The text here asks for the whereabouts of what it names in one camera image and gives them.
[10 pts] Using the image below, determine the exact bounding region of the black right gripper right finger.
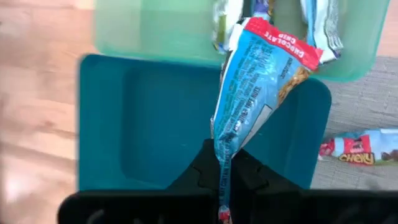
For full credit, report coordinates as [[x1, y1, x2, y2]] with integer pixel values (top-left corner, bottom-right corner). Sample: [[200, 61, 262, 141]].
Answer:
[[231, 149, 302, 192]]

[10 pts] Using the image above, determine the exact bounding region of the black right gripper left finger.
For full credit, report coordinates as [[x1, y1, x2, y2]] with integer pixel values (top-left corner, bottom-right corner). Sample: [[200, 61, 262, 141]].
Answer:
[[167, 138, 223, 192]]

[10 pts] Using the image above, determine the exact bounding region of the blue chocolate chip granola bar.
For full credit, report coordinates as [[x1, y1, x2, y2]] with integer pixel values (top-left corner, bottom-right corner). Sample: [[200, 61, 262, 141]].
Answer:
[[210, 16, 325, 224]]

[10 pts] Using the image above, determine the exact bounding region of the blue white granola bar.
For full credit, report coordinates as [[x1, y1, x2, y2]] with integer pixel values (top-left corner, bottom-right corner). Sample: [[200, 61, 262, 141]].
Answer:
[[298, 0, 344, 61]]

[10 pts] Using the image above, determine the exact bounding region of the red green Chewy granola bar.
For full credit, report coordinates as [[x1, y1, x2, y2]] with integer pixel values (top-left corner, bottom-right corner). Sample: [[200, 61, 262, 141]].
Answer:
[[317, 128, 398, 167]]

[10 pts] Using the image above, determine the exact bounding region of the green white granola bar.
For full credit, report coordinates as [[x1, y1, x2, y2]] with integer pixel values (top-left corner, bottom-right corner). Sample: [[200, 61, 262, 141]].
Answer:
[[212, 0, 245, 55]]

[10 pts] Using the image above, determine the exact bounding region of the small blue granola bar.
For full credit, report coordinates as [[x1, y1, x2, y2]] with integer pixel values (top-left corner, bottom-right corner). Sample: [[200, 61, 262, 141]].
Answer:
[[251, 0, 275, 21]]

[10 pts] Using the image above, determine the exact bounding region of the teal plastic bin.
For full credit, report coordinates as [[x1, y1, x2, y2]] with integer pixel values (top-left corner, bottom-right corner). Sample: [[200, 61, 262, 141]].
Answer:
[[76, 53, 332, 192]]

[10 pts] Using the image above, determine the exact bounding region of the grey mesh table mat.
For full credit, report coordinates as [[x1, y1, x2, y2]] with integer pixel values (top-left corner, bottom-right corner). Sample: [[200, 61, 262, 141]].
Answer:
[[310, 55, 398, 192]]

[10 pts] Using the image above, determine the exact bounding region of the green translucent plastic bin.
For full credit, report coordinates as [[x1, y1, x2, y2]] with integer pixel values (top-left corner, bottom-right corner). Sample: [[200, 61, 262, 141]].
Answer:
[[93, 0, 391, 83]]

